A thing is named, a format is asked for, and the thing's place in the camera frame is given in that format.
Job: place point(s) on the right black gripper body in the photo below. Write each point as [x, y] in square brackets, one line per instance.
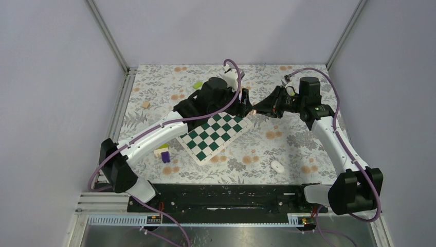
[290, 103]

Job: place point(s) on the white earbud case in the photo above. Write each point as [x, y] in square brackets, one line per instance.
[277, 167]

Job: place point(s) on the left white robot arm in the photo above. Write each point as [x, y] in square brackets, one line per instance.
[117, 158]

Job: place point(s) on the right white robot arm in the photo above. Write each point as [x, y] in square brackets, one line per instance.
[357, 187]

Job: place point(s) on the green block left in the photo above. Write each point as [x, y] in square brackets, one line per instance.
[197, 85]

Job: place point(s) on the green white chessboard mat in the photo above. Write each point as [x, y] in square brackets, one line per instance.
[207, 140]

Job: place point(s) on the green white purple block stack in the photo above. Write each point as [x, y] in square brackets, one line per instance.
[163, 153]

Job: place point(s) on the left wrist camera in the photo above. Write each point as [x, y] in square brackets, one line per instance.
[231, 78]

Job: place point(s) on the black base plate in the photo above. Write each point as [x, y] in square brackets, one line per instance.
[220, 204]

